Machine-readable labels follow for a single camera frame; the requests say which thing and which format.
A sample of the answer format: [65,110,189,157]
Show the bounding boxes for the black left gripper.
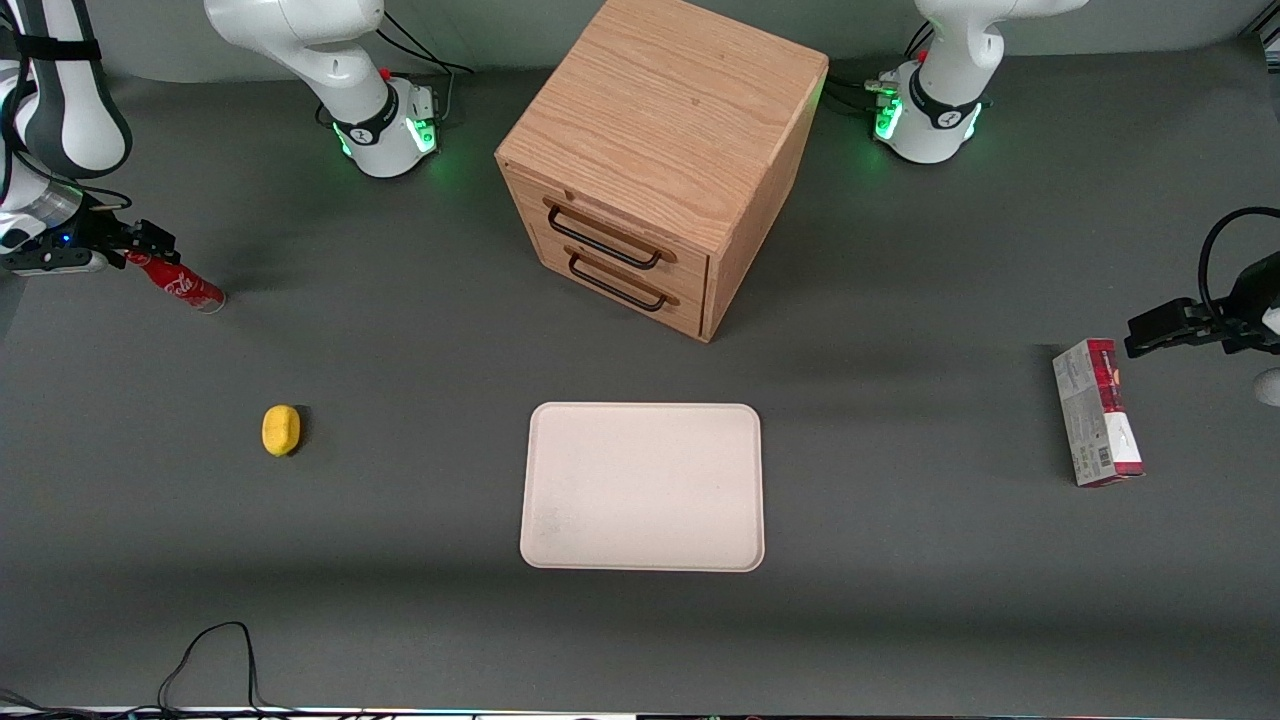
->
[1125,255,1280,359]

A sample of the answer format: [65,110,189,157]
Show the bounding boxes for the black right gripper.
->
[55,215,181,267]

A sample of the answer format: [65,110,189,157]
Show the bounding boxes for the red coke bottle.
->
[127,250,227,315]

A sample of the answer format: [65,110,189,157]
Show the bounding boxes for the cream rectangular tray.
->
[520,402,766,573]

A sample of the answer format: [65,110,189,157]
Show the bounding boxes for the grey and red carton box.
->
[1052,338,1146,489]

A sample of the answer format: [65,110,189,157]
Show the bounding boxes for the yellow lemon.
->
[262,405,302,458]

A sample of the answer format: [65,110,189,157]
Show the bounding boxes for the wooden drawer cabinet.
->
[495,0,830,344]

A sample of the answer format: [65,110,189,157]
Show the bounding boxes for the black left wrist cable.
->
[1198,207,1280,321]

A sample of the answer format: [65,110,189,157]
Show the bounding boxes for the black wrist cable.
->
[0,60,133,213]
[1198,207,1280,321]

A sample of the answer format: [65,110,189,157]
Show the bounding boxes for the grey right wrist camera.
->
[0,245,107,277]

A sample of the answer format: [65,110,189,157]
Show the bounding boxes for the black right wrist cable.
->
[0,60,133,213]

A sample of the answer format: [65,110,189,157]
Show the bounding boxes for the black left arm base cables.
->
[825,20,936,116]

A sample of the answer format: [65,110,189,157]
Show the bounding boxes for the black looped table cable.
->
[0,621,401,720]

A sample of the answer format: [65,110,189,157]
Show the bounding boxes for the black wire drawer handle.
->
[544,198,677,271]
[566,248,679,313]

